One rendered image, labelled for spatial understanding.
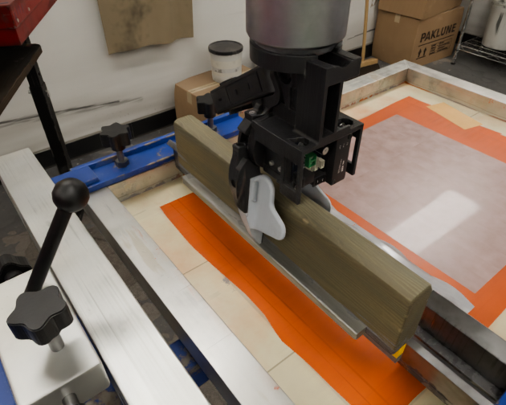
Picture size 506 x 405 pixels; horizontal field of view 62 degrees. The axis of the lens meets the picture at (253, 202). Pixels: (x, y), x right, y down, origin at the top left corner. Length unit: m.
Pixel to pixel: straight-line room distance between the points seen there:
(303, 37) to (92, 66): 2.25
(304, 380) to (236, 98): 0.28
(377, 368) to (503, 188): 0.40
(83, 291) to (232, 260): 0.20
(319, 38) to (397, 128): 0.58
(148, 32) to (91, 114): 0.56
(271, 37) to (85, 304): 0.28
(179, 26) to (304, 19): 2.35
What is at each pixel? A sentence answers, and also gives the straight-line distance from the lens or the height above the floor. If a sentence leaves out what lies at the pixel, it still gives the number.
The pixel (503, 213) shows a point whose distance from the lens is 0.72.
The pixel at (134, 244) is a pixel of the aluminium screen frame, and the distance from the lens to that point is 0.55.
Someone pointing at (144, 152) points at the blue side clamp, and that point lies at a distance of 0.69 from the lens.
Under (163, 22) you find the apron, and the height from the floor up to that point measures 0.66.
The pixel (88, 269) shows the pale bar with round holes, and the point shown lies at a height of 1.04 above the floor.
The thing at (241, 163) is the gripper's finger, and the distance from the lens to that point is 0.38.
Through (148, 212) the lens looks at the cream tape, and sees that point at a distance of 0.64.
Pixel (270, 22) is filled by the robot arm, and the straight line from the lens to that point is 0.31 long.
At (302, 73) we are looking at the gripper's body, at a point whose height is 1.24.
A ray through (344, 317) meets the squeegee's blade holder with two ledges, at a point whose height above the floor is 1.04.
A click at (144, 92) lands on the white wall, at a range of 2.69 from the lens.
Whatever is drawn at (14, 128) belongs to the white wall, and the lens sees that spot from 2.52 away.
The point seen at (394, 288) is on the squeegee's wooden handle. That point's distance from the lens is 0.35.
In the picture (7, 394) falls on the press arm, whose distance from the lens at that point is 0.40.
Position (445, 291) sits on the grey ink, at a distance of 0.57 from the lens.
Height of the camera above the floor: 1.36
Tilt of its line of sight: 39 degrees down
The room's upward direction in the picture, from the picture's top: straight up
